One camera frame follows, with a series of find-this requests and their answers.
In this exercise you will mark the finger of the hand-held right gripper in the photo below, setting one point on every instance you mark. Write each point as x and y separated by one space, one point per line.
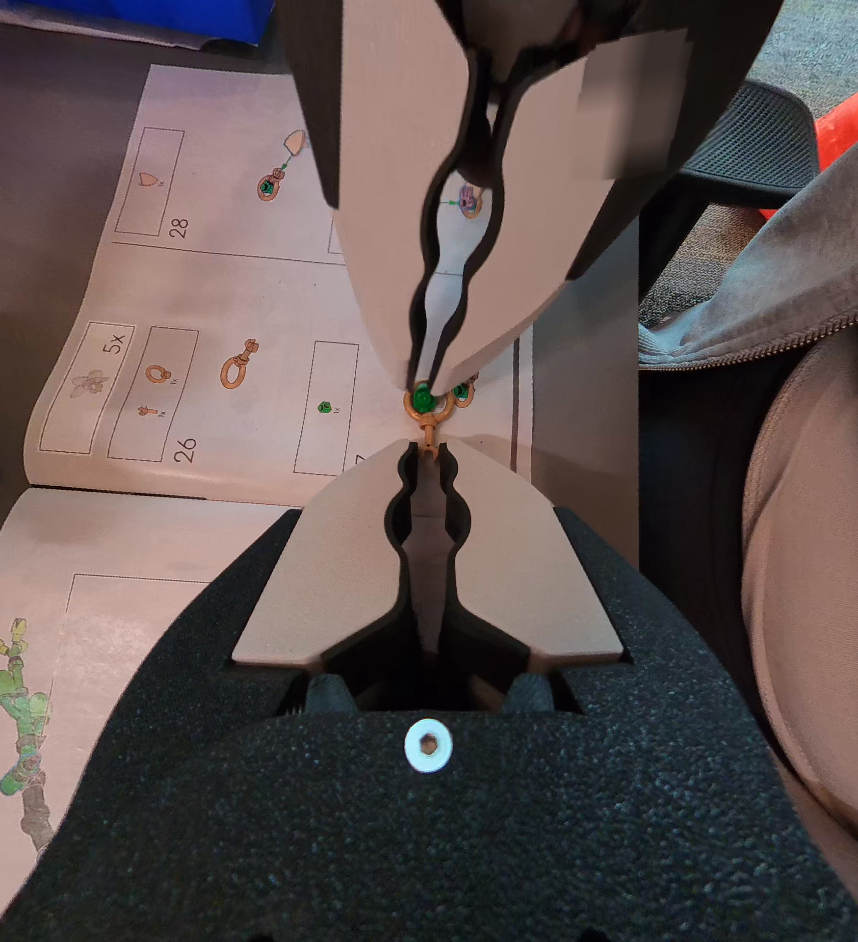
539 243
392 184

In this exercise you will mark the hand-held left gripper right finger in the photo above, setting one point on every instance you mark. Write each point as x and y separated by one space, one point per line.
532 574

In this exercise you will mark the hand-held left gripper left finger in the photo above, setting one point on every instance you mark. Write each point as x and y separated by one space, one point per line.
326 574

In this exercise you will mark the small green toy piece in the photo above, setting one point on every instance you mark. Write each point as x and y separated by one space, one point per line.
422 400

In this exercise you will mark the black mesh office chair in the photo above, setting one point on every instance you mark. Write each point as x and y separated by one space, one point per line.
752 140

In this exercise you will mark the building instruction booklet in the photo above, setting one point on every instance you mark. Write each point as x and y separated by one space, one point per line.
252 294

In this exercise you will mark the person's grey zip jacket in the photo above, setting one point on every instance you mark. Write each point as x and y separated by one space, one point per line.
804 272

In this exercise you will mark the blue plastic bin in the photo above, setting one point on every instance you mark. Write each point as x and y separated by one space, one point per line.
142 18

